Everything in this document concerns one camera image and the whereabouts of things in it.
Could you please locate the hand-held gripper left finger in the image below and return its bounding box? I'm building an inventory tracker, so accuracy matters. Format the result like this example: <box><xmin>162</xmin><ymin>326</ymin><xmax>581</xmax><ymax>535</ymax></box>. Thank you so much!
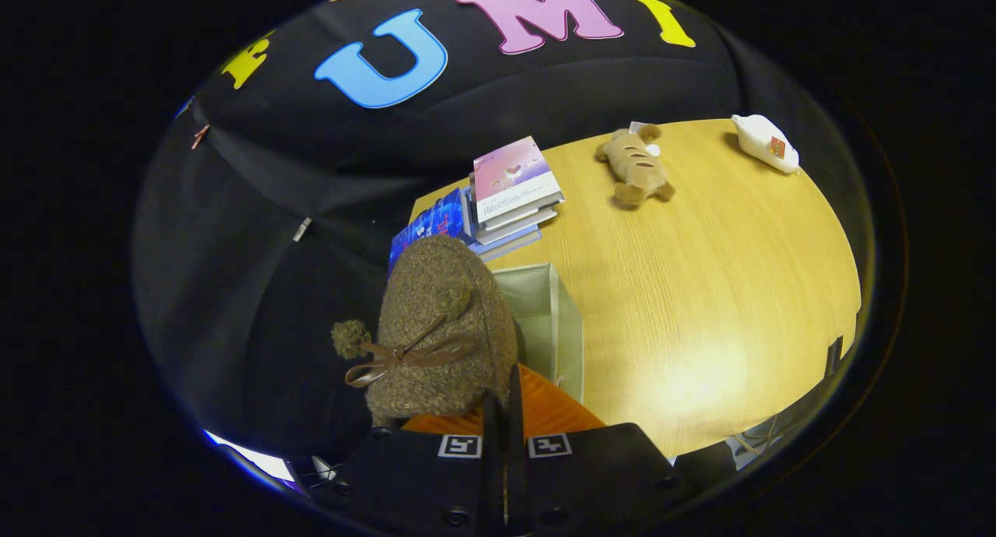
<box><xmin>311</xmin><ymin>393</ymin><xmax>505</xmax><ymax>537</ymax></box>

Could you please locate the pale green storage box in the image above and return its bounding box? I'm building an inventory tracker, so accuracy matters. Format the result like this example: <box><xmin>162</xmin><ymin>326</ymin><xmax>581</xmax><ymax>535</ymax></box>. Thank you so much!
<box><xmin>492</xmin><ymin>263</ymin><xmax>584</xmax><ymax>404</ymax></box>

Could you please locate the pale blue book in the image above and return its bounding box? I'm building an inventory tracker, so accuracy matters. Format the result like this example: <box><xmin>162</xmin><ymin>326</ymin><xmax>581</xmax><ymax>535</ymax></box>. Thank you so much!
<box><xmin>467</xmin><ymin>226</ymin><xmax>543</xmax><ymax>263</ymax></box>

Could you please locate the grey book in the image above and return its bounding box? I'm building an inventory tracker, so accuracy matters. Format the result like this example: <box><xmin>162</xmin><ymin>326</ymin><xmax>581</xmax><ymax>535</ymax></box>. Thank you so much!
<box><xmin>475</xmin><ymin>202</ymin><xmax>559</xmax><ymax>246</ymax></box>

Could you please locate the pink cover book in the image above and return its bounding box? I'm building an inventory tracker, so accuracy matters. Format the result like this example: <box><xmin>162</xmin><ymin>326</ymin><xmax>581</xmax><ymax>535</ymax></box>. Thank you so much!
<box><xmin>472</xmin><ymin>136</ymin><xmax>565</xmax><ymax>225</ymax></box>

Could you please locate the white plastic bottle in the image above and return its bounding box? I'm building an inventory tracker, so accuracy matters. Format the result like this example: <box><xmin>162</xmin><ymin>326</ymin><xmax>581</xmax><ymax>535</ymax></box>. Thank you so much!
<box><xmin>731</xmin><ymin>114</ymin><xmax>801</xmax><ymax>174</ymax></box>

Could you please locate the dark blue book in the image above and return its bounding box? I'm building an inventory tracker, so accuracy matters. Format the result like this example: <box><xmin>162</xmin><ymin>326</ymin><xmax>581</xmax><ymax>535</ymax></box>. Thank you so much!
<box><xmin>388</xmin><ymin>187</ymin><xmax>474</xmax><ymax>277</ymax></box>

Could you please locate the brown fuzzy shoe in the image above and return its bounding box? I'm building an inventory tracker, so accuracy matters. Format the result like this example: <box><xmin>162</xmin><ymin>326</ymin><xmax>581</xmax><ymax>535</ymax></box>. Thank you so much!
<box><xmin>331</xmin><ymin>235</ymin><xmax>521</xmax><ymax>427</ymax></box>

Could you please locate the brown plush toy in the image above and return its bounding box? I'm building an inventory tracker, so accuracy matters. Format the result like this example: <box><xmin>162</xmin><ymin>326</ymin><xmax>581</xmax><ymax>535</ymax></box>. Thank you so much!
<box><xmin>595</xmin><ymin>125</ymin><xmax>676</xmax><ymax>209</ymax></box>

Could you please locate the black backdrop cloth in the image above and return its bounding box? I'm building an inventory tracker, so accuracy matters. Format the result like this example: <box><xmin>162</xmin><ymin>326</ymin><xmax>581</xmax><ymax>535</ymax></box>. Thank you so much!
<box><xmin>132</xmin><ymin>0</ymin><xmax>779</xmax><ymax>476</ymax></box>

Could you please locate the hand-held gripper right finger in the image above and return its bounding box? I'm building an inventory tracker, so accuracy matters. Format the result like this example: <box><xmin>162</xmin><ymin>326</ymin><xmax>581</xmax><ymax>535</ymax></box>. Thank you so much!
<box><xmin>506</xmin><ymin>364</ymin><xmax>689</xmax><ymax>537</ymax></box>

